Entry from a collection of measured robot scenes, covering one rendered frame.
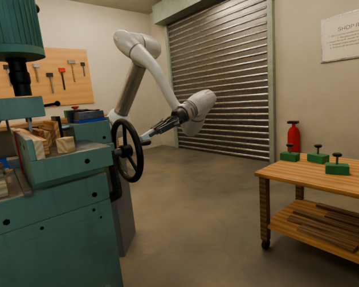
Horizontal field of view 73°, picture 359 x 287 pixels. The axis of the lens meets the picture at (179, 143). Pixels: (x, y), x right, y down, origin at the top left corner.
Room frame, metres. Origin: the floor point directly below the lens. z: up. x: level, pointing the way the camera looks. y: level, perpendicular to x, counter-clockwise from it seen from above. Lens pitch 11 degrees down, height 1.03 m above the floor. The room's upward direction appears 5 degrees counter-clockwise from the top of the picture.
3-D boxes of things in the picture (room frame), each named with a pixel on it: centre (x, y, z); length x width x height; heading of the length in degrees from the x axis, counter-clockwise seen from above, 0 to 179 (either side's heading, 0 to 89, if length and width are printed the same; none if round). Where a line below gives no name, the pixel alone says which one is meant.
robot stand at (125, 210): (1.62, 0.57, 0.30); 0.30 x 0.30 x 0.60; 85
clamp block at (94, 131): (0.97, 0.36, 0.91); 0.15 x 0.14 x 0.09; 37
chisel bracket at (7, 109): (0.84, 0.53, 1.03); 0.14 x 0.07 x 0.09; 127
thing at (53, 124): (0.92, 0.48, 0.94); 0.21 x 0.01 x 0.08; 37
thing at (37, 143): (0.84, 0.53, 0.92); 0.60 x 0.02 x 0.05; 37
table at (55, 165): (0.92, 0.43, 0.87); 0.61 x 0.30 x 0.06; 37
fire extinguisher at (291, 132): (2.97, -1.44, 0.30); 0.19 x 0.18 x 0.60; 130
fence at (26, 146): (0.83, 0.55, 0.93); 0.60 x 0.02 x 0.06; 37
